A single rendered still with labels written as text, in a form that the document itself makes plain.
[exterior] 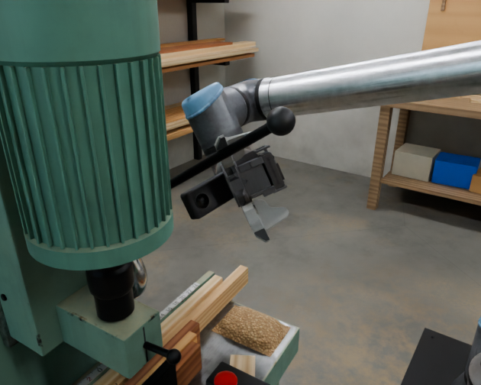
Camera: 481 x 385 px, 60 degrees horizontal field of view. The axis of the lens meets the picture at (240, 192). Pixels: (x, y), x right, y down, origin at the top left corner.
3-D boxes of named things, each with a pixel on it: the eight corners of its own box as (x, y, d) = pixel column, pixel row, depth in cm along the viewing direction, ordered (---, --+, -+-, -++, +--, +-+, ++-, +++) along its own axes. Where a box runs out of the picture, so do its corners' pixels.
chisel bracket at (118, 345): (130, 389, 57) (124, 341, 54) (63, 348, 64) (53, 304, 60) (166, 353, 63) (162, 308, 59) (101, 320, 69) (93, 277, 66)
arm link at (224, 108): (201, 92, 92) (227, 144, 94) (167, 104, 83) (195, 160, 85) (233, 74, 86) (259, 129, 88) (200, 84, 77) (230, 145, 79)
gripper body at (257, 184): (269, 143, 63) (259, 143, 74) (216, 166, 62) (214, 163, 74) (288, 189, 64) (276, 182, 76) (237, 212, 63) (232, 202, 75)
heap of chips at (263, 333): (270, 357, 73) (270, 344, 72) (211, 331, 79) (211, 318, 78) (291, 328, 80) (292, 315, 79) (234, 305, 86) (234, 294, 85)
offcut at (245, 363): (230, 370, 71) (230, 354, 69) (255, 371, 70) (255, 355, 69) (228, 392, 67) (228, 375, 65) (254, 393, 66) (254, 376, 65)
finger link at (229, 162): (246, 106, 56) (256, 143, 64) (205, 124, 56) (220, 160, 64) (256, 123, 54) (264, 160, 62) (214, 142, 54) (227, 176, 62)
